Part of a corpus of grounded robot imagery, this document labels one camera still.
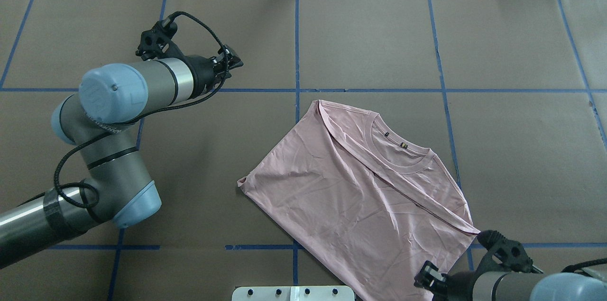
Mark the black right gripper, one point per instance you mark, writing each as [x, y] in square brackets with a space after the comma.
[458, 283]

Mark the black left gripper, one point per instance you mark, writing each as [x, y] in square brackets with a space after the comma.
[203, 72]

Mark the pink Snoopy t-shirt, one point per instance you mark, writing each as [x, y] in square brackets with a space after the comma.
[366, 203]

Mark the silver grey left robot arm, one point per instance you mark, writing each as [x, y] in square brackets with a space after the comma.
[104, 178]

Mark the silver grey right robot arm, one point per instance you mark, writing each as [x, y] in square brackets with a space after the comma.
[509, 286]

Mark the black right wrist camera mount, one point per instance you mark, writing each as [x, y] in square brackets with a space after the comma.
[504, 255]

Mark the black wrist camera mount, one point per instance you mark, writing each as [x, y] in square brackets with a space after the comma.
[157, 42]
[504, 255]

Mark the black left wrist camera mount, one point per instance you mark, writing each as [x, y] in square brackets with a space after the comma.
[157, 42]

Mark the white metal camera stand base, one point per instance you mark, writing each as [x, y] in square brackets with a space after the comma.
[294, 293]

